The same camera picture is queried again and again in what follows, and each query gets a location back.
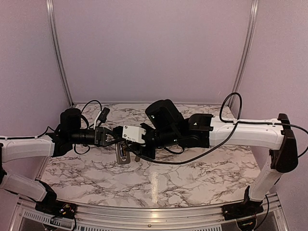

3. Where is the left aluminium corner post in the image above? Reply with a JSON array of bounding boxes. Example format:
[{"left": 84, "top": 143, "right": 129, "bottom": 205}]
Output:
[{"left": 46, "top": 0, "right": 74, "bottom": 107}]

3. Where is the grey white remote control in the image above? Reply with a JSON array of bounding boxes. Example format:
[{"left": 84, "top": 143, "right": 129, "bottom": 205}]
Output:
[{"left": 115, "top": 142, "right": 131, "bottom": 165}]

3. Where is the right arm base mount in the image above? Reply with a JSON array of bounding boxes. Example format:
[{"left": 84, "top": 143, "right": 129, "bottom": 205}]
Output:
[{"left": 221, "top": 186, "right": 264, "bottom": 220}]

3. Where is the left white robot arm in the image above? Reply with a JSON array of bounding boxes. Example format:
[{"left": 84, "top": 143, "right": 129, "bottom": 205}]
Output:
[{"left": 0, "top": 108, "right": 123, "bottom": 214}]

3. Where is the aluminium corner post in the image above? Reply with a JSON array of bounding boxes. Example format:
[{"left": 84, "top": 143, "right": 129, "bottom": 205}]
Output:
[
  {"left": 46, "top": 0, "right": 74, "bottom": 107},
  {"left": 227, "top": 0, "right": 260, "bottom": 108}
]

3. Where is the gold AA battery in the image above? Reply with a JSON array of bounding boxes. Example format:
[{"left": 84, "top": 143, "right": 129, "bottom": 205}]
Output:
[{"left": 122, "top": 148, "right": 127, "bottom": 158}]

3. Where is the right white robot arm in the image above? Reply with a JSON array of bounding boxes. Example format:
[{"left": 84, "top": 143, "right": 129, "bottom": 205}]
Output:
[{"left": 122, "top": 100, "right": 298, "bottom": 216}]

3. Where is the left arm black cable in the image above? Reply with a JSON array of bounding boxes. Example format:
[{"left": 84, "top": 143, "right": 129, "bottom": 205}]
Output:
[{"left": 0, "top": 100, "right": 103, "bottom": 154}]

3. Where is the right aluminium corner post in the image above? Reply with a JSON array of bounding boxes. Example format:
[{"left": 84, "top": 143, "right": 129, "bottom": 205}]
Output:
[{"left": 227, "top": 0, "right": 260, "bottom": 108}]

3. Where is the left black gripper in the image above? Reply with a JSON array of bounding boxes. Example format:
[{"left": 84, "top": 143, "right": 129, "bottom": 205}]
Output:
[{"left": 69, "top": 126, "right": 122, "bottom": 147}]

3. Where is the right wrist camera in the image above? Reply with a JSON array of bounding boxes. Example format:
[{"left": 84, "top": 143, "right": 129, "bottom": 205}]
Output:
[{"left": 113, "top": 125, "right": 146, "bottom": 145}]

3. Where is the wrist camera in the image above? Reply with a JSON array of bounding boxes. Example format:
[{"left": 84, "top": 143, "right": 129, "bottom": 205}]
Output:
[
  {"left": 93, "top": 107, "right": 110, "bottom": 128},
  {"left": 113, "top": 125, "right": 146, "bottom": 145}
]

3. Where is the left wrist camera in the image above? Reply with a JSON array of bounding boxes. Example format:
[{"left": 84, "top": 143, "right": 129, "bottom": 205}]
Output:
[{"left": 93, "top": 107, "right": 110, "bottom": 128}]

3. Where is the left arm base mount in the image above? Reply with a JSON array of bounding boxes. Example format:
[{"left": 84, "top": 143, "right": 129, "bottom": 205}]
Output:
[{"left": 35, "top": 188, "right": 77, "bottom": 219}]

